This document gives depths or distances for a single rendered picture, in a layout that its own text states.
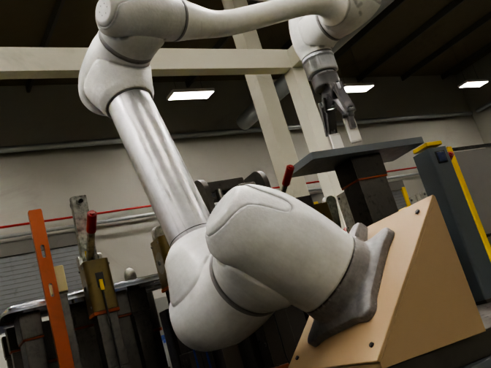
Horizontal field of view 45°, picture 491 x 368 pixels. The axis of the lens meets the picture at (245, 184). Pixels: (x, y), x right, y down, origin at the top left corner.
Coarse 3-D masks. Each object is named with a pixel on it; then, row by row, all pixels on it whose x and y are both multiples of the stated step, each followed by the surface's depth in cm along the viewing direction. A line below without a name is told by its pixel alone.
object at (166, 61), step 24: (0, 48) 480; (24, 48) 490; (48, 48) 501; (72, 48) 512; (168, 48) 561; (0, 72) 476; (24, 72) 486; (48, 72) 497; (72, 72) 508; (168, 72) 559; (192, 72) 574; (216, 72) 589; (240, 72) 605; (264, 72) 622
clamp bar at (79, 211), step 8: (72, 200) 141; (80, 200) 140; (72, 208) 141; (80, 208) 141; (72, 216) 142; (80, 216) 141; (80, 224) 140; (80, 232) 140; (80, 240) 140; (80, 248) 139; (96, 256) 141
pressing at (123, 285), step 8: (128, 280) 147; (136, 280) 147; (144, 280) 148; (152, 280) 158; (120, 288) 155; (152, 288) 171; (160, 288) 171; (72, 296) 140; (80, 296) 141; (24, 304) 135; (32, 304) 136; (40, 304) 136; (8, 312) 134; (16, 312) 142; (24, 312) 146; (40, 312) 154; (0, 320) 139; (8, 320) 151
